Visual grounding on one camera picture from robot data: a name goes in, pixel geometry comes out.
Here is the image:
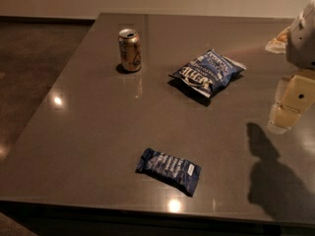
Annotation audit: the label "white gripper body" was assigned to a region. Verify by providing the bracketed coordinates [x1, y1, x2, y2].
[286, 0, 315, 69]

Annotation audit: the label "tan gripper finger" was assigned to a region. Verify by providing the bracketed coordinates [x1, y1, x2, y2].
[267, 70, 315, 135]
[265, 27, 290, 54]

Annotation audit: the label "blue kettle chip bag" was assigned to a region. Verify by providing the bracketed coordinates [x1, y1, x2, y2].
[170, 49, 246, 98]

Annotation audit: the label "blue rxbar blueberry bar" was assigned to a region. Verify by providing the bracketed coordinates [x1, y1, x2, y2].
[136, 148, 201, 197]

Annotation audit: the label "gold soda can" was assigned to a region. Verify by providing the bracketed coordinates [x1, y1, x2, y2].
[118, 29, 141, 72]

